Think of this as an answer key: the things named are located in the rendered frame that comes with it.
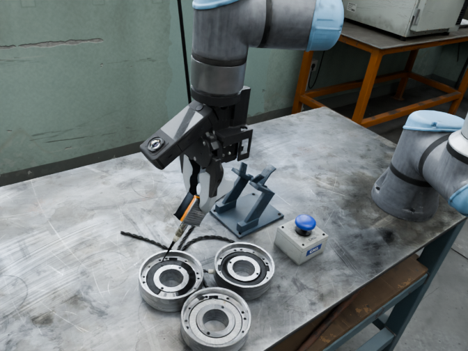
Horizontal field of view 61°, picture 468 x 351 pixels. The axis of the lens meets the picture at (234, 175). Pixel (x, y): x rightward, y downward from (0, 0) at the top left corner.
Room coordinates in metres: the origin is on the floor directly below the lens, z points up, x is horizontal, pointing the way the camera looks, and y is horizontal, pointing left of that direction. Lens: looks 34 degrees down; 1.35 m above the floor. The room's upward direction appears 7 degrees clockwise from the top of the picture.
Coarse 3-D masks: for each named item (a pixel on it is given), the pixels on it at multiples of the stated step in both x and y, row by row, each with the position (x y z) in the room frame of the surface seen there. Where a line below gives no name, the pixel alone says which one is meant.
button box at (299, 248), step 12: (288, 228) 0.60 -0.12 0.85; (276, 240) 0.59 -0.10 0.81; (288, 240) 0.57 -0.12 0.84; (300, 240) 0.57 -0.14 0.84; (312, 240) 0.57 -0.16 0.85; (324, 240) 0.58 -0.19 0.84; (288, 252) 0.57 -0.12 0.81; (300, 252) 0.55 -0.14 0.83; (312, 252) 0.57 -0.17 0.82; (300, 264) 0.55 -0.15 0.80
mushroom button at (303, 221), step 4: (300, 216) 0.60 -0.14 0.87; (304, 216) 0.60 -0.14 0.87; (308, 216) 0.60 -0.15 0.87; (296, 220) 0.59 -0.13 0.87; (300, 220) 0.59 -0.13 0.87; (304, 220) 0.59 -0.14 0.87; (308, 220) 0.59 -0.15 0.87; (312, 220) 0.59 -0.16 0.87; (296, 224) 0.59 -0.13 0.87; (300, 224) 0.58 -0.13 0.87; (304, 224) 0.58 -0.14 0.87; (308, 224) 0.58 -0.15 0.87; (312, 224) 0.58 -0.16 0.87; (300, 228) 0.58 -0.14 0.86; (304, 228) 0.57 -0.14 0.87; (308, 228) 0.57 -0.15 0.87; (312, 228) 0.58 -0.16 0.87
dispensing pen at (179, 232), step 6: (186, 198) 0.52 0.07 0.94; (192, 198) 0.51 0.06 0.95; (198, 198) 0.52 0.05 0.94; (180, 204) 0.52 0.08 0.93; (186, 204) 0.51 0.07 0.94; (180, 210) 0.51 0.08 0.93; (180, 216) 0.50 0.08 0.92; (180, 228) 0.50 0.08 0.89; (186, 228) 0.50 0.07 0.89; (180, 234) 0.50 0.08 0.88; (174, 240) 0.49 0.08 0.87; (168, 252) 0.49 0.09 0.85
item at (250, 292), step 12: (228, 252) 0.53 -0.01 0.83; (252, 252) 0.53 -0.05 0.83; (264, 252) 0.53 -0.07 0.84; (216, 264) 0.48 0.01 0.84; (228, 264) 0.50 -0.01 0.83; (240, 264) 0.51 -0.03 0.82; (252, 264) 0.51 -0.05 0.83; (216, 276) 0.47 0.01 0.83; (240, 276) 0.47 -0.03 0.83; (252, 276) 0.48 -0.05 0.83; (228, 288) 0.45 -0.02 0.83; (240, 288) 0.44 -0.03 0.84; (252, 288) 0.44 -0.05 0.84; (264, 288) 0.46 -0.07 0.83
